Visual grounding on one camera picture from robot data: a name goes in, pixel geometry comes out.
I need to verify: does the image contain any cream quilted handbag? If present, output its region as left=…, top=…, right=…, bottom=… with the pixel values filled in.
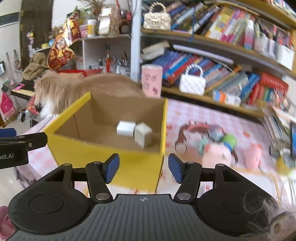
left=142, top=2, right=171, bottom=31

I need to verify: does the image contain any grey toy car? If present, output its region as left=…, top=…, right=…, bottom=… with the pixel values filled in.
left=208, top=128, right=224, bottom=142

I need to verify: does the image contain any white quilted pearl handbag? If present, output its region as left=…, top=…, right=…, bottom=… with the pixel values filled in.
left=179, top=63, right=206, bottom=96

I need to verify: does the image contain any yellow tape roll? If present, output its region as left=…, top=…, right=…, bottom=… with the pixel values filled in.
left=275, top=153, right=295, bottom=175

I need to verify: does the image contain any wooden bookshelf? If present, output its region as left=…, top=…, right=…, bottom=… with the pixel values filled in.
left=131, top=1, right=295, bottom=117

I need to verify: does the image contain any red gold snack bag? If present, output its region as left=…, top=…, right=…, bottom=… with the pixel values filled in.
left=47, top=10, right=81, bottom=71

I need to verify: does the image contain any white cube box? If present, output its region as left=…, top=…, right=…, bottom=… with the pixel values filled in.
left=116, top=120, right=136, bottom=138

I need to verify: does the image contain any pink shopping bag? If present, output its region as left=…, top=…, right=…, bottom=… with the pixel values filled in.
left=1, top=92, right=16, bottom=118

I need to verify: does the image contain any cream cube box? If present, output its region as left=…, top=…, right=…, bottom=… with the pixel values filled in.
left=134, top=122, right=153, bottom=148

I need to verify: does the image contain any yellow cardboard box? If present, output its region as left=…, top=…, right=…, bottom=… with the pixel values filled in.
left=45, top=93, right=168, bottom=192

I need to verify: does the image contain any stack of booklets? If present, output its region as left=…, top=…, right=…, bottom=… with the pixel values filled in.
left=261, top=104, right=295, bottom=150

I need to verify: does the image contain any orange white medicine box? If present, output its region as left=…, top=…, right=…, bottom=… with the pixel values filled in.
left=212, top=90, right=241, bottom=106

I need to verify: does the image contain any red dictionary book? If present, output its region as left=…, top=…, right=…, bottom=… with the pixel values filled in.
left=260, top=72, right=289, bottom=93

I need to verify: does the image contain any large pink plush pig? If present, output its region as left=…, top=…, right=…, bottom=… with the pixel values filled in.
left=201, top=143, right=232, bottom=168

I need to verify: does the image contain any white shelf unit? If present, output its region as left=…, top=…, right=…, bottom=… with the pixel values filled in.
left=46, top=34, right=130, bottom=75

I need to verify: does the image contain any olive green cloth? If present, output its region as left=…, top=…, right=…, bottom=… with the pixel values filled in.
left=22, top=52, right=49, bottom=81

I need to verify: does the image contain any green blue toy bottle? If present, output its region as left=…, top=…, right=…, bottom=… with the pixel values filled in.
left=222, top=134, right=237, bottom=152

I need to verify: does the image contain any pink printed cup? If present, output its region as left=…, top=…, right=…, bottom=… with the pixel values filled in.
left=141, top=64, right=163, bottom=98

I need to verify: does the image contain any small pink plush toy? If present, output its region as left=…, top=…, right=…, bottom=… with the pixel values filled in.
left=243, top=144, right=262, bottom=171

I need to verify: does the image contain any fluffy orange cat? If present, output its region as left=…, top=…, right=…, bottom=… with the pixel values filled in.
left=34, top=70, right=144, bottom=118

